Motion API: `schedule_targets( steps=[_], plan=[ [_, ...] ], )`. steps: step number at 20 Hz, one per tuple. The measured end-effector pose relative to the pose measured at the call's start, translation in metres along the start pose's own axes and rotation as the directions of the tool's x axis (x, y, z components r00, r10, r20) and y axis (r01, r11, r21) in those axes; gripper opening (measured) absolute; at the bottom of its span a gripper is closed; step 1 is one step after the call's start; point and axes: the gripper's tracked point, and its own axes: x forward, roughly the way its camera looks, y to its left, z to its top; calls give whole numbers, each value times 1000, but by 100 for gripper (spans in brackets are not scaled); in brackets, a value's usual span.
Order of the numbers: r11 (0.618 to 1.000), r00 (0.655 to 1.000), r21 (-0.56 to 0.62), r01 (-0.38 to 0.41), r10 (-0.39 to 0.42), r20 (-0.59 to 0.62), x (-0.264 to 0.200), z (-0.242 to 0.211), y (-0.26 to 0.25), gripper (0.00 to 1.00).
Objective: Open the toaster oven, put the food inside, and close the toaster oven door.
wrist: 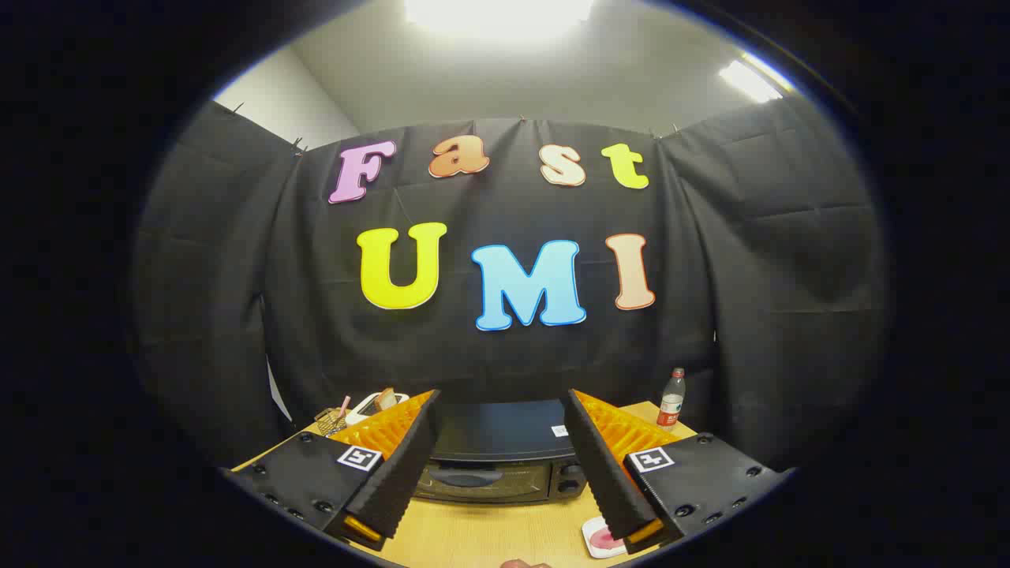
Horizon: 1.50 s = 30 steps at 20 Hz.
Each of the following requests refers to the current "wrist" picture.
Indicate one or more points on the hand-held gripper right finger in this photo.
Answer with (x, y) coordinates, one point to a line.
(604, 481)

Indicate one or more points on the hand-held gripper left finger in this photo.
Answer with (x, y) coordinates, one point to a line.
(402, 481)

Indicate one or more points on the pink round ham slice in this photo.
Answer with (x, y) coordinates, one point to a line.
(603, 539)

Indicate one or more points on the white square plate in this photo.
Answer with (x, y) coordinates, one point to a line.
(592, 540)

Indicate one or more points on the black toaster oven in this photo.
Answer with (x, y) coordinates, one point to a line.
(497, 430)

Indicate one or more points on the plastic water bottle red label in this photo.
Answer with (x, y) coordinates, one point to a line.
(671, 402)

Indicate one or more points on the narrow ceiling light panel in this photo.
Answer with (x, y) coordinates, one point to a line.
(750, 80)

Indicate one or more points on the large ceiling light panel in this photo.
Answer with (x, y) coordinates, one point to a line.
(497, 12)

